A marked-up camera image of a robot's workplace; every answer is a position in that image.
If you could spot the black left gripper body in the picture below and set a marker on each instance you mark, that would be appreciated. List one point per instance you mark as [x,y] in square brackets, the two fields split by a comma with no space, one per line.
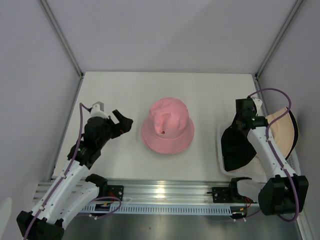
[113,130]

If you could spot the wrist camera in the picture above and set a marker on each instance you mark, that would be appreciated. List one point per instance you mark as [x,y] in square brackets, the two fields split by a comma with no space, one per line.
[97,110]
[257,105]

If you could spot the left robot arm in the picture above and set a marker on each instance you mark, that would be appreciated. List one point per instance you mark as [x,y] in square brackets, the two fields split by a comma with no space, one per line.
[72,190]

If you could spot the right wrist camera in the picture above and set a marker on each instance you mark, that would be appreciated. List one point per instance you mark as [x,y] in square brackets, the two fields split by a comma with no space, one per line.
[257,105]

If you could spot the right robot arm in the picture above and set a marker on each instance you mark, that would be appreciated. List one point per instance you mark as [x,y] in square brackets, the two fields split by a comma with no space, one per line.
[285,191]

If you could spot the right aluminium corner post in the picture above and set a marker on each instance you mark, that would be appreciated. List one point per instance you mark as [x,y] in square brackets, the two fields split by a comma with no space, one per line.
[279,37]

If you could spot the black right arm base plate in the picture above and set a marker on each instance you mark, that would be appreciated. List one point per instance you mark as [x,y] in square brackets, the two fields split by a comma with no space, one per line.
[228,195]

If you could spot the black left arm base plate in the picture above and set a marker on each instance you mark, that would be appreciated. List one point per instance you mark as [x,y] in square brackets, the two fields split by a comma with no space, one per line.
[115,191]

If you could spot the aluminium corner post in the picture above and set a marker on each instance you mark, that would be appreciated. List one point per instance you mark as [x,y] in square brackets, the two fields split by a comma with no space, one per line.
[57,30]
[279,37]

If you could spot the pink bucket hat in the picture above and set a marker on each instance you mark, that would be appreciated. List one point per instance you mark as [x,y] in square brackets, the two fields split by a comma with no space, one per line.
[168,128]

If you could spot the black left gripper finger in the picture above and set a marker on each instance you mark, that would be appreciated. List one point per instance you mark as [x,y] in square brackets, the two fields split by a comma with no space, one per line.
[126,125]
[118,115]

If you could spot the white slotted cable duct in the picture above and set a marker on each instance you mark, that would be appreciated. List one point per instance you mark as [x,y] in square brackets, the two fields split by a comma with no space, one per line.
[153,209]

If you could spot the white plastic basket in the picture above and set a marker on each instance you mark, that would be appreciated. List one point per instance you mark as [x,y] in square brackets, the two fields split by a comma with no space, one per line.
[254,169]

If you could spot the left aluminium corner post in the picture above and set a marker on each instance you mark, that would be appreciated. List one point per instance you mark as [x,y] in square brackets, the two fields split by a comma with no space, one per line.
[57,30]

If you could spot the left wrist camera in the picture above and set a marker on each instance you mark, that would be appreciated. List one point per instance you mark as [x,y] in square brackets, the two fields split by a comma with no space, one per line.
[97,110]

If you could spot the beige bucket hat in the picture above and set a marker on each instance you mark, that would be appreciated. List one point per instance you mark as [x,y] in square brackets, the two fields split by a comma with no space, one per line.
[285,133]

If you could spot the black bucket hat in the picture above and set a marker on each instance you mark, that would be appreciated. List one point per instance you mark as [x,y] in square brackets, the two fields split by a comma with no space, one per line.
[237,151]

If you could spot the aluminium front rail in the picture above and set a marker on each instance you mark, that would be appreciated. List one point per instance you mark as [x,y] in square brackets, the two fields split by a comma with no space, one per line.
[167,192]

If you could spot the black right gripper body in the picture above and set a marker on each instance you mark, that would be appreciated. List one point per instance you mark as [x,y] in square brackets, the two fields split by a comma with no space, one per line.
[236,119]

